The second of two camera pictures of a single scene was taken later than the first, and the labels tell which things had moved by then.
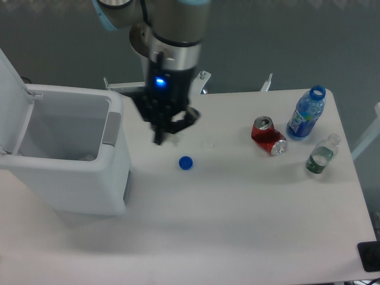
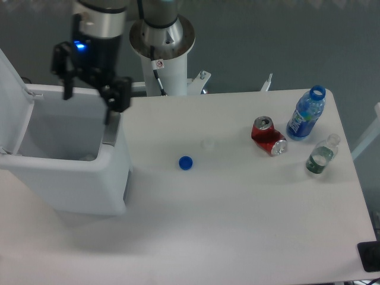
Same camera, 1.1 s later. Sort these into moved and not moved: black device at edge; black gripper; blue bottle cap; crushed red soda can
Moved: black gripper
Not moved: crushed red soda can; blue bottle cap; black device at edge
